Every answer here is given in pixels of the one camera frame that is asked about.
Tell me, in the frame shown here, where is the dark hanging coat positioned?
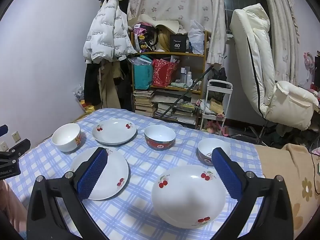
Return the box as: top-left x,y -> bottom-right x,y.
84,60 -> 103,107

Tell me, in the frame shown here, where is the floral print curtain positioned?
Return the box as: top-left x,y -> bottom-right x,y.
129,0 -> 228,65

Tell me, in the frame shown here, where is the teal bag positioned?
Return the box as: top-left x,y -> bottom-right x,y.
132,55 -> 153,90

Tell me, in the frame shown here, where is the yellow red package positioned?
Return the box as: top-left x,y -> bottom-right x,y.
79,100 -> 97,113

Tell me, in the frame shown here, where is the pink plush toy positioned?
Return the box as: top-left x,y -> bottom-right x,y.
202,121 -> 230,137

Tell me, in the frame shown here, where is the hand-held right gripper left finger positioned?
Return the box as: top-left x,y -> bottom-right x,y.
26,147 -> 108,240

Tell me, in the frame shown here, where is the row of white bottles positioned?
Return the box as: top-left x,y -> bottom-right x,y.
180,66 -> 200,85

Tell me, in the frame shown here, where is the wooden shelf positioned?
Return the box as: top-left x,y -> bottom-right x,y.
130,30 -> 209,125

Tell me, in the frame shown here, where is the white plastic bag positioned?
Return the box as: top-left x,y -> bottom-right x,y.
187,20 -> 205,55

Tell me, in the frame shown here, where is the white trolley cart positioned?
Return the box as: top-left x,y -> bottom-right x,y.
200,79 -> 233,130

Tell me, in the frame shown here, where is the colourful printed bag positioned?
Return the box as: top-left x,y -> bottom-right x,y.
133,22 -> 159,53

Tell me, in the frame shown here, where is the person's left forearm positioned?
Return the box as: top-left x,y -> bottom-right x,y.
0,180 -> 28,233

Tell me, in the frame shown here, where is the black cable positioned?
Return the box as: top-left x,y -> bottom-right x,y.
310,152 -> 320,195

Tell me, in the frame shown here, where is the black box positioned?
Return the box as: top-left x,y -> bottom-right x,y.
170,34 -> 188,53

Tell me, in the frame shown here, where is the white bowl with orange print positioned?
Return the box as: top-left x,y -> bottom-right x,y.
52,123 -> 82,153

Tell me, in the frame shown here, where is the white cherry print plate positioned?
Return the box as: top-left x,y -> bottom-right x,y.
70,146 -> 130,200
92,119 -> 137,145

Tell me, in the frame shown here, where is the black pole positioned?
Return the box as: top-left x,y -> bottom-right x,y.
160,65 -> 215,118

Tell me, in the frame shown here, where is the beige hanging garment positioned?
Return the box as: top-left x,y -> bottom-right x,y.
99,60 -> 123,109

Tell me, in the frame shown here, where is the large white cherry plate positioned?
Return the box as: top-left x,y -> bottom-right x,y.
151,165 -> 244,229

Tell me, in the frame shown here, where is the beige flower blanket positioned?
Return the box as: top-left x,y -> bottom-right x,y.
255,144 -> 320,240

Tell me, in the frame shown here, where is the brown envelope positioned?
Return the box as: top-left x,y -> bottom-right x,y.
209,99 -> 224,114

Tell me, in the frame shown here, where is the pile of magazines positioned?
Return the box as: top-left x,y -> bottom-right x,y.
152,94 -> 200,125

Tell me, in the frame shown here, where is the stack of old books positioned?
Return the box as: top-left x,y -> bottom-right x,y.
132,90 -> 155,117

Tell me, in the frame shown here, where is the blue plaid bed sheet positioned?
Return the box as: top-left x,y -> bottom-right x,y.
15,108 -> 265,240

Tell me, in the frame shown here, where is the blue white printed bag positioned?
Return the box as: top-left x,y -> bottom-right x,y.
73,85 -> 87,105

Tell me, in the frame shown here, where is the cream ruffled curtain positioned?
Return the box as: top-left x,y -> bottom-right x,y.
260,0 -> 300,85

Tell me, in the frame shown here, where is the red patterned bowl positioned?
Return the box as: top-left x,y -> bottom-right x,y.
144,125 -> 176,151

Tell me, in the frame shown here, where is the white puffer jacket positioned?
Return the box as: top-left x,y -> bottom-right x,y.
83,0 -> 138,64

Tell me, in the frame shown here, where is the red patterned bag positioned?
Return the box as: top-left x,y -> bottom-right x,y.
152,59 -> 178,87

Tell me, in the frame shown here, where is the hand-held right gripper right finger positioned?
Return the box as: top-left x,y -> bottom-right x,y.
212,147 -> 300,240

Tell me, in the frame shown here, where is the white recliner chair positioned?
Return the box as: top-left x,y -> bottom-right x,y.
229,3 -> 319,145

